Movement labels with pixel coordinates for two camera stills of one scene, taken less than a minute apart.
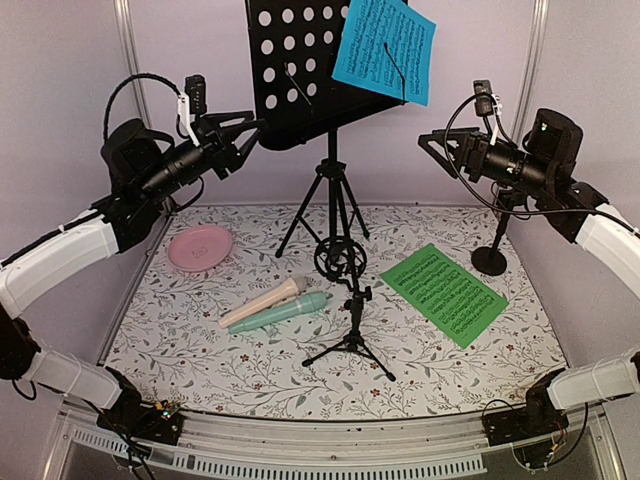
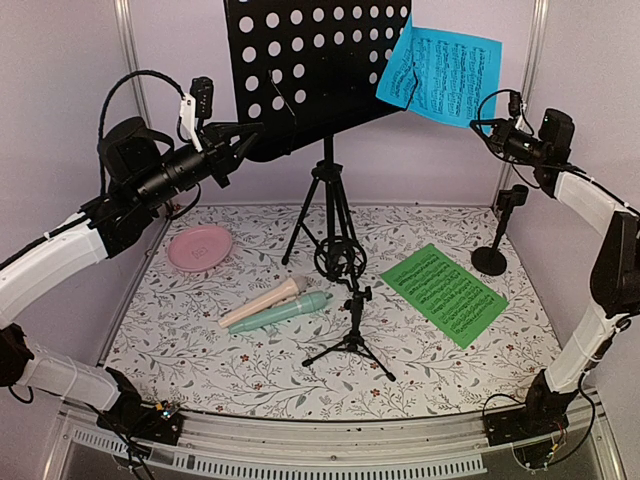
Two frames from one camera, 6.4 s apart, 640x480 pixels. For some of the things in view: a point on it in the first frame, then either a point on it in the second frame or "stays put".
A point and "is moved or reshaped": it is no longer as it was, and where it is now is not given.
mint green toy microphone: (304, 304) stays put
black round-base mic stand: (489, 260) stays put
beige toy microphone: (296, 286) stays put
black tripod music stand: (292, 59) is moved or reshaped
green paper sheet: (453, 299) stays put
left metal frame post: (129, 38) stays put
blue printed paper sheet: (362, 59) -> (448, 77)
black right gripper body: (475, 165) -> (503, 142)
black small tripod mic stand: (342, 258) stays put
